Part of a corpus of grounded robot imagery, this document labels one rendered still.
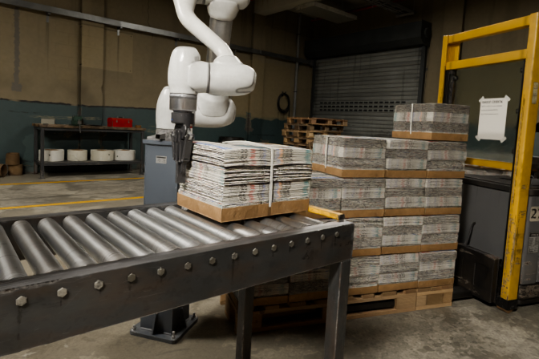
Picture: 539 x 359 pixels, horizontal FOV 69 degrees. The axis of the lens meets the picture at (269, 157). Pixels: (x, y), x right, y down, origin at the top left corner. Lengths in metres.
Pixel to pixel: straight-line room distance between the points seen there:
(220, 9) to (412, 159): 1.41
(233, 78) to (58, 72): 7.14
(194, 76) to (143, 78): 7.51
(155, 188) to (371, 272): 1.33
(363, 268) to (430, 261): 0.49
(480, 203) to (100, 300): 2.76
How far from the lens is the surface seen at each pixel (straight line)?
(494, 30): 3.10
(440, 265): 2.79
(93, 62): 8.41
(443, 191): 2.67
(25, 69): 8.24
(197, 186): 1.32
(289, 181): 1.34
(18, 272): 0.92
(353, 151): 2.23
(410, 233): 2.57
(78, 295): 0.88
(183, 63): 1.30
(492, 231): 3.18
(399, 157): 2.42
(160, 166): 2.01
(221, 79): 1.30
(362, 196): 2.31
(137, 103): 8.73
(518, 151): 2.83
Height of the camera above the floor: 1.11
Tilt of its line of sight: 5 degrees down
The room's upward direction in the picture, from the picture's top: 3 degrees clockwise
